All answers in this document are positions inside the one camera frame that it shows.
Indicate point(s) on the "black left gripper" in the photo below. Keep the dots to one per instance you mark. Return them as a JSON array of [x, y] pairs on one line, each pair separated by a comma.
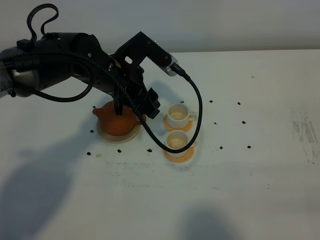
[[130, 76]]

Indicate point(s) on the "brown clay teapot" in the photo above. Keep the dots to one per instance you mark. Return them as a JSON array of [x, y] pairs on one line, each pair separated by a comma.
[[116, 125]]

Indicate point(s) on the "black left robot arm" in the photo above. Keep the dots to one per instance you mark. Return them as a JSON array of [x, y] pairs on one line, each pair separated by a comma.
[[33, 66]]

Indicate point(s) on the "beige round teapot saucer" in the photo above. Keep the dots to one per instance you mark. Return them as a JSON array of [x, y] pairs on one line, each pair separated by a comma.
[[118, 139]]

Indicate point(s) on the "white far teacup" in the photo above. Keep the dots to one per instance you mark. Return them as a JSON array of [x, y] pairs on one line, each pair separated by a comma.
[[179, 116]]

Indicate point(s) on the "white teacup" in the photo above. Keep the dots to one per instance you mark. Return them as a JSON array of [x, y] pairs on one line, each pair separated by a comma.
[[178, 139], [179, 116]]

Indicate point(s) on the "orange far coaster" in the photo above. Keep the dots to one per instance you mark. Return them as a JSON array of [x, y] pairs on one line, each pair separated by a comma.
[[187, 128]]

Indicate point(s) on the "orange coaster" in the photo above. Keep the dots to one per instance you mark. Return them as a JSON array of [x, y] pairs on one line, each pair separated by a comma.
[[181, 159], [187, 128]]

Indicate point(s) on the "white near teacup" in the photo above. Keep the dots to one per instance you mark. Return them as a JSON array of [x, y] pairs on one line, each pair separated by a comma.
[[178, 139]]

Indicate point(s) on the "orange near coaster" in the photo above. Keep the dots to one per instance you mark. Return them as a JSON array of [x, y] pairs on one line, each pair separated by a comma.
[[181, 159]]

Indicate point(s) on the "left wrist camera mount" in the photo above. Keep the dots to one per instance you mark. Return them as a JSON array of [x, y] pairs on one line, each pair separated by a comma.
[[139, 47]]

